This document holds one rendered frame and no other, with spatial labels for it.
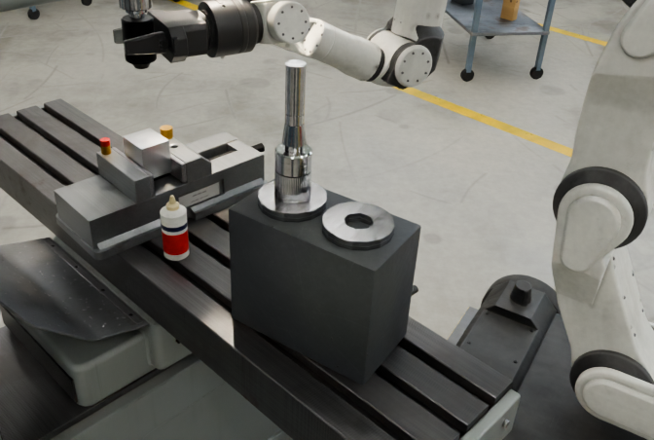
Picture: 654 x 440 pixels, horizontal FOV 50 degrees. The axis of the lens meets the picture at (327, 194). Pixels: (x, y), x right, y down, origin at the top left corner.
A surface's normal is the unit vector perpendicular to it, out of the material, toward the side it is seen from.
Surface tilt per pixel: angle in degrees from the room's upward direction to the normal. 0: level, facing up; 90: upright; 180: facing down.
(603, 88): 115
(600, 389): 90
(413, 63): 87
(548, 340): 0
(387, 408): 0
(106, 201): 0
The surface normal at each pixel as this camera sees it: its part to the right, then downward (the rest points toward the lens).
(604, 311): -0.52, 0.43
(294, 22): 0.51, 0.26
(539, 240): 0.04, -0.85
